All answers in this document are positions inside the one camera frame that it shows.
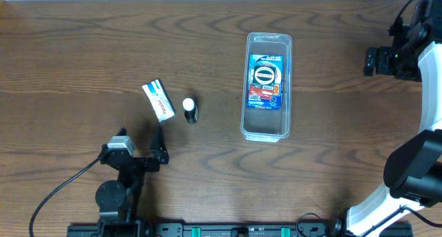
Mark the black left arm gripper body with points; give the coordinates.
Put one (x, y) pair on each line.
(137, 162)

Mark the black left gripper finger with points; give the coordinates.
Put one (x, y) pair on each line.
(158, 147)
(121, 132)

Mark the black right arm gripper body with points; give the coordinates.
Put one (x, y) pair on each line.
(371, 61)

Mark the white Panadol box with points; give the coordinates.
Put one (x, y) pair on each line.
(159, 100)

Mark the dark bottle with white cap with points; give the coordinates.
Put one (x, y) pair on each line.
(191, 112)

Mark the dark green round-label box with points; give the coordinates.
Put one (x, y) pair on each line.
(264, 76)

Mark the blue Kool Fever box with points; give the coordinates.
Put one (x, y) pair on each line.
(275, 61)

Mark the red medicine box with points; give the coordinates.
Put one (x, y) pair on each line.
(260, 93)

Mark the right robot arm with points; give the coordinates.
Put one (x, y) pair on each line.
(412, 173)

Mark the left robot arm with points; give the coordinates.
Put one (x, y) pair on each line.
(118, 199)

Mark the clear plastic container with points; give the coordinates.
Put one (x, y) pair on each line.
(264, 125)

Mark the grey wrist camera, left arm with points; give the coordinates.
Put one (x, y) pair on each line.
(122, 142)

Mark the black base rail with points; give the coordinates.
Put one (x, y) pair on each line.
(180, 230)

